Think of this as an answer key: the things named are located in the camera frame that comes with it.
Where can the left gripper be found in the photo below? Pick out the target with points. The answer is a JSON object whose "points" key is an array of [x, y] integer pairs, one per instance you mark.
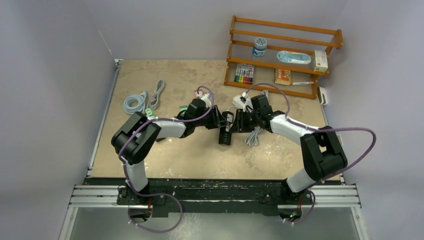
{"points": [[216, 119]]}

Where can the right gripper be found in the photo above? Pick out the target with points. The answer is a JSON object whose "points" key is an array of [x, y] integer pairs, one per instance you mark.
{"points": [[240, 125]]}

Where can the black power strip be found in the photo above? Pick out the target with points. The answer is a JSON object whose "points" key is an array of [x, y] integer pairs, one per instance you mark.
{"points": [[225, 136]]}

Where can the white power strip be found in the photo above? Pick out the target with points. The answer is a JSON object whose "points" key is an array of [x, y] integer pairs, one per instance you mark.
{"points": [[237, 103]]}

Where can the green charger plug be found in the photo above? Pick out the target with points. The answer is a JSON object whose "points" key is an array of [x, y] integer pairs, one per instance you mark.
{"points": [[183, 108]]}

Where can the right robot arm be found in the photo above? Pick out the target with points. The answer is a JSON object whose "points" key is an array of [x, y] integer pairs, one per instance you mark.
{"points": [[321, 151]]}

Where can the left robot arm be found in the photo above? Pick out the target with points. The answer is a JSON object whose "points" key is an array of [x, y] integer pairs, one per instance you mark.
{"points": [[135, 138]]}

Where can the green plug on left strip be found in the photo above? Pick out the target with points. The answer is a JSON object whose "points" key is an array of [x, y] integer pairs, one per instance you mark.
{"points": [[148, 112]]}

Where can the marker pen set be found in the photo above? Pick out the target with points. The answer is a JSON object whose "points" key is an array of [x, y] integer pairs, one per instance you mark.
{"points": [[244, 73]]}

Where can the small orange notebook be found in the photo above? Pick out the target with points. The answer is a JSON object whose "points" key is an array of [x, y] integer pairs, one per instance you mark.
{"points": [[282, 76]]}

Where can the blue white jar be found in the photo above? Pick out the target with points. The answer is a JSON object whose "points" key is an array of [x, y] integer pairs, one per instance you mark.
{"points": [[260, 45]]}

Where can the white pen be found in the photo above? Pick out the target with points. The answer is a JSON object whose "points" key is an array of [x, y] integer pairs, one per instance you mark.
{"points": [[303, 83]]}

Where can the wooden shelf rack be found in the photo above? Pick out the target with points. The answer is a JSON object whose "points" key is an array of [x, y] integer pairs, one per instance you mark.
{"points": [[280, 37]]}

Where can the blue oval package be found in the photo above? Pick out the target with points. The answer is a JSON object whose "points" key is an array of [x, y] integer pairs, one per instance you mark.
{"points": [[291, 57]]}

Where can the white red box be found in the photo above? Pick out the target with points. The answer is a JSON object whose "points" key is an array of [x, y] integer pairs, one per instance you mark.
{"points": [[320, 61]]}

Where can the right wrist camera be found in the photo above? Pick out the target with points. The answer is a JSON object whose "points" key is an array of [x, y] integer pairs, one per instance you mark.
{"points": [[246, 101]]}

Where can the white wall clip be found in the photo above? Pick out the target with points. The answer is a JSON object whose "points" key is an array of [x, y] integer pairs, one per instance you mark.
{"points": [[322, 96], [340, 139]]}

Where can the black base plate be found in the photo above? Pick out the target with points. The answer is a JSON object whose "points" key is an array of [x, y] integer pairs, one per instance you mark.
{"points": [[218, 196]]}

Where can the lower white wall clip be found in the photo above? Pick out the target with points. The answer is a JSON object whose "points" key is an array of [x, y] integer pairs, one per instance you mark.
{"points": [[340, 139]]}

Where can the aluminium rail frame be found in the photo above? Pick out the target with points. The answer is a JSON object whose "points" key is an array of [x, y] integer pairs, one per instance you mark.
{"points": [[164, 86]]}

